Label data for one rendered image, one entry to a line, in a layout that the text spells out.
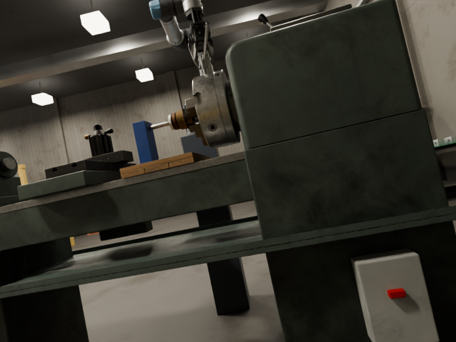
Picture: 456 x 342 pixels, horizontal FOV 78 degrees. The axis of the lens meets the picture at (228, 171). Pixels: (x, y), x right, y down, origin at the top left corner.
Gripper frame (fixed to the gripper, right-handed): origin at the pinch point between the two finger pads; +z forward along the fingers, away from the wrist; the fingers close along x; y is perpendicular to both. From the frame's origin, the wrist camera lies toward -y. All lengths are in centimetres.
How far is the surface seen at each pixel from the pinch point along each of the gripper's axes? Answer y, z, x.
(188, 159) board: 11.7, 37.8, -17.0
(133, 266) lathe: 18, 69, -44
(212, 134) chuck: 7.5, 30.0, -4.9
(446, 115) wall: -196, 56, 354
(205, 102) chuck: 11.2, 17.8, -5.6
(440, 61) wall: -190, -16, 354
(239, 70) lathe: 21.7, 11.2, 6.9
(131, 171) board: 3, 37, -39
